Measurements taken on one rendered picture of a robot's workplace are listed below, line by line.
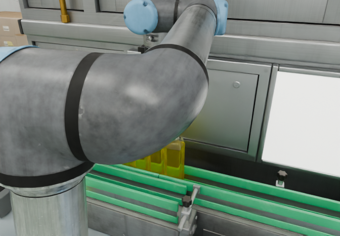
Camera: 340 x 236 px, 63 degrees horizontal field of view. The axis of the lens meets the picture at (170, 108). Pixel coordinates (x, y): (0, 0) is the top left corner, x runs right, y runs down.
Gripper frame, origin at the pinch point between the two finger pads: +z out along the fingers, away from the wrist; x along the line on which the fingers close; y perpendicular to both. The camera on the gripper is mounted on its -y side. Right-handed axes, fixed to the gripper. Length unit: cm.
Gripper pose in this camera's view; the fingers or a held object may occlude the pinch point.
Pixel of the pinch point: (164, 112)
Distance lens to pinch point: 84.7
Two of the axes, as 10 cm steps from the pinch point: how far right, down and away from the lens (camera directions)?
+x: -3.8, 4.1, -8.3
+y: -9.3, -1.7, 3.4
